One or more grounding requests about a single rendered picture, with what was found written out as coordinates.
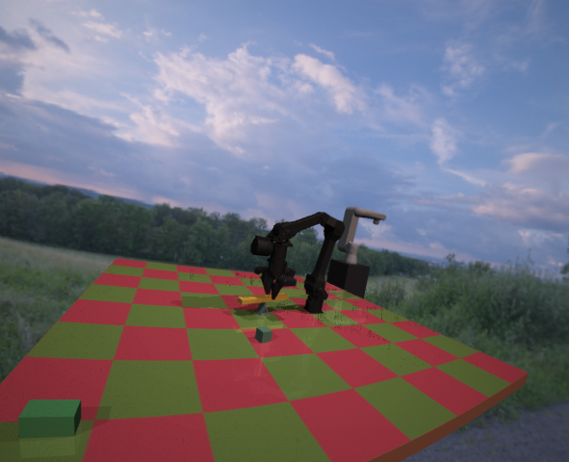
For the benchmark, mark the orange bar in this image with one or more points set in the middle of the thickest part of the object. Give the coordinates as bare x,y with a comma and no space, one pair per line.
261,298

